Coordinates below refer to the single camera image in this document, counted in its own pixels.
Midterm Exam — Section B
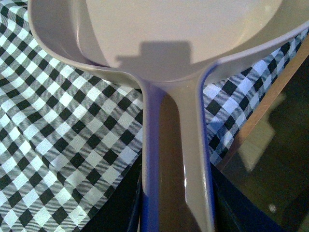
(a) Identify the black white checkered tablecloth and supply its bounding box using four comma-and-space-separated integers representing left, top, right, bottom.
0, 0, 309, 232

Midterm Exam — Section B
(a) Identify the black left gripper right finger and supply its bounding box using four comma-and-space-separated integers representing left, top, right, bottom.
211, 165, 284, 232

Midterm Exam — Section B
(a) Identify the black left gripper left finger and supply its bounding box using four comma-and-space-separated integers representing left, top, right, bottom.
90, 155, 142, 232

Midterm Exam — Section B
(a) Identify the beige plastic dustpan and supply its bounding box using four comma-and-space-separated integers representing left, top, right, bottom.
28, 0, 309, 232

